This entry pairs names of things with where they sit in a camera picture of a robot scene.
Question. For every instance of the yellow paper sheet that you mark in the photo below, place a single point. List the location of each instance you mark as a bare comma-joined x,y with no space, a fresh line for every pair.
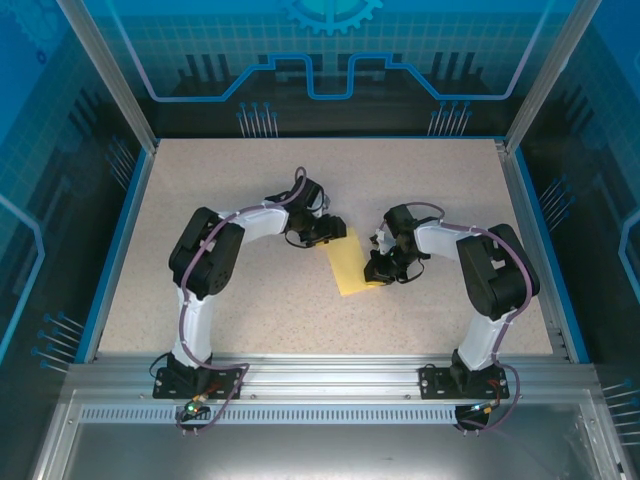
347,265

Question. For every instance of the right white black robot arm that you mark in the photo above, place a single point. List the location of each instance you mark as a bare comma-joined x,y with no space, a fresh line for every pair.
500,270

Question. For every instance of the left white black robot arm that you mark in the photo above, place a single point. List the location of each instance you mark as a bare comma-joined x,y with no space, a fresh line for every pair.
205,255

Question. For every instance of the blue table border strip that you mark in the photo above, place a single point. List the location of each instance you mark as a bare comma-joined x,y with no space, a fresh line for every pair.
119,250
550,250

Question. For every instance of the metal tray panel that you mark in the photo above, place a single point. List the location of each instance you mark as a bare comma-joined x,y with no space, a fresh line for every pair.
325,450

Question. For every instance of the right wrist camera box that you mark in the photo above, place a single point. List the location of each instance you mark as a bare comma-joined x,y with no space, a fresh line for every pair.
384,242

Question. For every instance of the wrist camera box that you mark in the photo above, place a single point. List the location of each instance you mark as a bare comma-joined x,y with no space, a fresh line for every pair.
384,242
327,202

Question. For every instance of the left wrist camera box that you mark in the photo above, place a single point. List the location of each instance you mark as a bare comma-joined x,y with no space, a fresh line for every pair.
327,202

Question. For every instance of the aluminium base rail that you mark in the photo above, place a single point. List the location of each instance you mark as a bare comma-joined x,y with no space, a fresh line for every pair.
325,375

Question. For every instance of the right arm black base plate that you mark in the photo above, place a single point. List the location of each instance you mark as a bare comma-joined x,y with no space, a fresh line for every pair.
432,387

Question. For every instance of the aluminium side rail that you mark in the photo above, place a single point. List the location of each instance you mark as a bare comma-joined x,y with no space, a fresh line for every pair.
534,250

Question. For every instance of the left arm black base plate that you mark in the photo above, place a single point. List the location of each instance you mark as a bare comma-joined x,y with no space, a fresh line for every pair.
162,387

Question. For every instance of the left aluminium frame post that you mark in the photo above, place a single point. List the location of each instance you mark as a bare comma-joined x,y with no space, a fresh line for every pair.
113,75

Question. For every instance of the aluminium frame post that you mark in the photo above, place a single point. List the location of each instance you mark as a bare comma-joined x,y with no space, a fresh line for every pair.
113,75
550,75

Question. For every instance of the right aluminium frame post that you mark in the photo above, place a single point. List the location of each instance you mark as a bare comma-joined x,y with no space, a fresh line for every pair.
550,75

